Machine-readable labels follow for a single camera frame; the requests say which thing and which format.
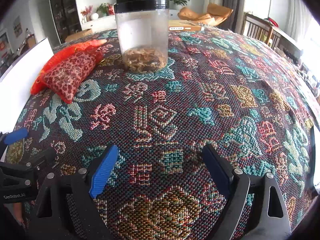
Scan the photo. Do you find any red patterned pouch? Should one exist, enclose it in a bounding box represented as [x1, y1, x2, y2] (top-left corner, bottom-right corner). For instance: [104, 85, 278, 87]
[40, 50, 103, 104]

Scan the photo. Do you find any white cardboard storage box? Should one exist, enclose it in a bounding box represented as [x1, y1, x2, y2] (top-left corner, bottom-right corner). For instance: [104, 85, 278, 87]
[0, 38, 53, 133]

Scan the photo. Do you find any colourful woven table cloth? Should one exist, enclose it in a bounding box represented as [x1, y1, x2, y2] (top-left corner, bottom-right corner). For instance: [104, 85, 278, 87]
[5, 28, 319, 239]

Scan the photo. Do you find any dark glass cabinet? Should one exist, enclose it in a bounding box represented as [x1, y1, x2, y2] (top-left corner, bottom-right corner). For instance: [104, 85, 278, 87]
[49, 0, 82, 43]

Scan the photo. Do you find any red flower arrangement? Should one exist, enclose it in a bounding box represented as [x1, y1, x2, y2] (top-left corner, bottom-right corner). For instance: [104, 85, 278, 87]
[80, 5, 93, 24]

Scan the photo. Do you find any clear jar black lid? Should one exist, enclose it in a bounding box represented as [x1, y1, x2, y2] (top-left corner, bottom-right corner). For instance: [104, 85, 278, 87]
[114, 0, 169, 74]

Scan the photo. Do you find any yellow flat box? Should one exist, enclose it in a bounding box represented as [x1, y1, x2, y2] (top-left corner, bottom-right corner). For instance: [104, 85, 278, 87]
[169, 20, 204, 31]

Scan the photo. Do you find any wooden dining chair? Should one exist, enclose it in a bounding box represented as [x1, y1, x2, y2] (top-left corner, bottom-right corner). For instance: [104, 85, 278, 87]
[241, 12, 281, 49]

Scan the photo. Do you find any green potted plant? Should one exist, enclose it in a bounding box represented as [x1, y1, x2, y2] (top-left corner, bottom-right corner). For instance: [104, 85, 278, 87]
[169, 0, 190, 10]

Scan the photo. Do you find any orange lounge chair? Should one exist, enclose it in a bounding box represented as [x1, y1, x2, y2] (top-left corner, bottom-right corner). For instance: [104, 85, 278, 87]
[178, 3, 233, 26]

